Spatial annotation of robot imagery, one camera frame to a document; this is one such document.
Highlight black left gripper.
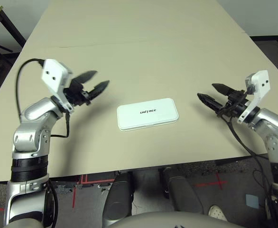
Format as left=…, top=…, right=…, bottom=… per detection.
left=63, top=70, right=111, bottom=107

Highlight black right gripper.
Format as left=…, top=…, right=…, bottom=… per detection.
left=197, top=83, right=251, bottom=119

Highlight white plastic pencil case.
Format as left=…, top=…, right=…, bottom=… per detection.
left=116, top=97, right=179, bottom=132

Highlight red floor tape cross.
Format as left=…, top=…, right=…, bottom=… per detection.
left=195, top=173, right=228, bottom=190

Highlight red floor tape lines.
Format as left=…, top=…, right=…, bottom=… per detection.
left=71, top=174, right=116, bottom=209

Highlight dark grey robot right leg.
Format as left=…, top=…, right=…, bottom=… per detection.
left=160, top=166, right=205, bottom=213

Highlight dark grey robot leg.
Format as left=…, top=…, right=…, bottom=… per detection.
left=160, top=166, right=205, bottom=213
left=104, top=173, right=134, bottom=225

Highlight black framed side table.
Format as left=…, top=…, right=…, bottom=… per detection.
left=0, top=6, right=27, bottom=48

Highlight small blue floor square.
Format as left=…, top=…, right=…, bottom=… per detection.
left=245, top=194, right=259, bottom=209

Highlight dark grey robot left leg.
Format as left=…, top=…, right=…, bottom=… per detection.
left=104, top=173, right=134, bottom=225

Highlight grey robot torso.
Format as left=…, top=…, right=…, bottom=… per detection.
left=102, top=210, right=244, bottom=228

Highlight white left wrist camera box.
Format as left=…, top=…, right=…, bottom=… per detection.
left=40, top=58, right=74, bottom=112

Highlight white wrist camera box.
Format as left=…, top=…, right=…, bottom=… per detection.
left=236, top=70, right=271, bottom=124
left=40, top=58, right=74, bottom=112

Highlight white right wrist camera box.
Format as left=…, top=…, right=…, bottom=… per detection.
left=236, top=70, right=271, bottom=124

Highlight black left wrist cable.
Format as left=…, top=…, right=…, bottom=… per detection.
left=15, top=58, right=71, bottom=139

